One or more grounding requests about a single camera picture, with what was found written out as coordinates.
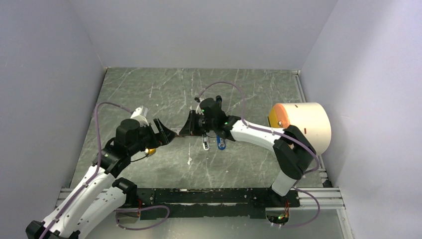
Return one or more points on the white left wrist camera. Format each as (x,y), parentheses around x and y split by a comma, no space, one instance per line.
(139,114)

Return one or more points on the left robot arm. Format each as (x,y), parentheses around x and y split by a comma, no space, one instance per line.
(101,191)

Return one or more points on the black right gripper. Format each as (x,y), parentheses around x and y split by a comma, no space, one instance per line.
(190,129)

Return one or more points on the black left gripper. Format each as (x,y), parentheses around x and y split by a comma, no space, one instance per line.
(165,135)

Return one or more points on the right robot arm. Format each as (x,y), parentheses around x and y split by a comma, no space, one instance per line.
(293,151)

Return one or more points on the white cylinder with coloured lid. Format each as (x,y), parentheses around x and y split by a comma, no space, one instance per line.
(310,118)

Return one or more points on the aluminium rail frame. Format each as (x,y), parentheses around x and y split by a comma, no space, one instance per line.
(317,199)

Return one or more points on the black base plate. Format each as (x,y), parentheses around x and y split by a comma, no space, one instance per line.
(209,202)

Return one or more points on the yellow capped round object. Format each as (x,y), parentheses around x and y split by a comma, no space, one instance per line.
(149,152)

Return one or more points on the small white light-blue stapler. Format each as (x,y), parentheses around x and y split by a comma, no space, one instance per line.
(205,142)

